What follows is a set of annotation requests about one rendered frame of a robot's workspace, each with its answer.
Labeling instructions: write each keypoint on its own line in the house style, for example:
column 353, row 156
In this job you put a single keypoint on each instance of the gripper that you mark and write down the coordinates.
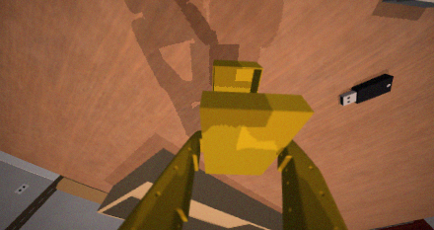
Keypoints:
column 307, row 203

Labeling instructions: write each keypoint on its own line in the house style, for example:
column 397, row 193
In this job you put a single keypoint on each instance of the black usb flash drive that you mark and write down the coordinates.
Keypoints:
column 368, row 90

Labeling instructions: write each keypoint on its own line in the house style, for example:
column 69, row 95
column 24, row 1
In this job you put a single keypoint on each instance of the yellow box lid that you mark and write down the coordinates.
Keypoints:
column 243, row 133

